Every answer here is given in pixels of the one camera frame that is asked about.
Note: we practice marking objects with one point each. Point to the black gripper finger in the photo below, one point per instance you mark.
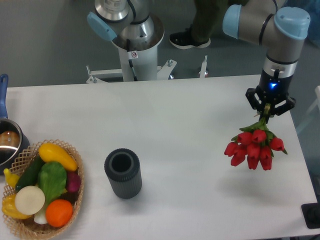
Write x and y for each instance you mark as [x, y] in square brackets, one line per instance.
[257, 100]
[288, 104]

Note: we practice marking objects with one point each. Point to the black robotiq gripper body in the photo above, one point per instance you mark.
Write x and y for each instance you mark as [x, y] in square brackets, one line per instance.
[273, 87]

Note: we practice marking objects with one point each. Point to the red tulip bouquet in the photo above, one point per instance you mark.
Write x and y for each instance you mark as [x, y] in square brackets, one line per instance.
[255, 144]

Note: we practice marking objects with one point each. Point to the dark grey ribbed vase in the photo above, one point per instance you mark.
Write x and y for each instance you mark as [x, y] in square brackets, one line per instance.
[123, 170]

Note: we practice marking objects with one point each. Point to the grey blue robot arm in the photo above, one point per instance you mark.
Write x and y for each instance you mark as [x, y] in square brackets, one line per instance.
[269, 23]

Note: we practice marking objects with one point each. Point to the black white sneaker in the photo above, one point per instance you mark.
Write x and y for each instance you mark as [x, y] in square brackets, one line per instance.
[183, 40]

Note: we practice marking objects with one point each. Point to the blue plastic bag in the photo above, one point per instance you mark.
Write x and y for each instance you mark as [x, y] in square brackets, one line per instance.
[313, 8]

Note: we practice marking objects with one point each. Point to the olive green trouser leg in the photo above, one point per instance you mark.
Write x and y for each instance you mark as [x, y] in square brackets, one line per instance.
[207, 15]

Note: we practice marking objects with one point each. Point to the black device at edge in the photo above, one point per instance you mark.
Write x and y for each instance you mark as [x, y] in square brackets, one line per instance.
[311, 215]

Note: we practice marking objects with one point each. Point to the purple red onion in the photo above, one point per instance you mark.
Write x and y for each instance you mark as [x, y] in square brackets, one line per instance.
[73, 182]

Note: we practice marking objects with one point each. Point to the yellow squash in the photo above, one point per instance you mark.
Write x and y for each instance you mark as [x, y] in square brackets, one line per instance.
[50, 152]

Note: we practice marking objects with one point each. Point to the green lettuce leaf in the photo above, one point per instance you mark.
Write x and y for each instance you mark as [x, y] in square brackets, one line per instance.
[52, 179]

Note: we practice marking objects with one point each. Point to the orange fruit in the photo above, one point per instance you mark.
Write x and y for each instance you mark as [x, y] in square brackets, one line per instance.
[59, 212]

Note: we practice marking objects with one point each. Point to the green cucumber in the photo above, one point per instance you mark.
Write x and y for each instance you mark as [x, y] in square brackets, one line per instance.
[30, 174]

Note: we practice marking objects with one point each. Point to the white round onion slice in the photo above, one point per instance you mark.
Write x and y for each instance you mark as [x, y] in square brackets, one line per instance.
[29, 200]

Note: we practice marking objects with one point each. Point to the woven wicker basket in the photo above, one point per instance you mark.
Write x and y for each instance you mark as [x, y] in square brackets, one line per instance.
[27, 229]

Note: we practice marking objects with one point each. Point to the yellow bell pepper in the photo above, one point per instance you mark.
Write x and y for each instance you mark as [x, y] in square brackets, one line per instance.
[9, 208]

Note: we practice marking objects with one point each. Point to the white frame at right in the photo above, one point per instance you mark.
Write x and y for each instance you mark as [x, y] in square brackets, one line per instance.
[312, 111]

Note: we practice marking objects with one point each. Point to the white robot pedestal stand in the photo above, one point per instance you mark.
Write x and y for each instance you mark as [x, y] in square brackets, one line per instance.
[137, 48]

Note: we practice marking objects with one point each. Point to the blue handled saucepan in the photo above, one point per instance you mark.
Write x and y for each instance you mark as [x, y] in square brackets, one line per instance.
[12, 139]

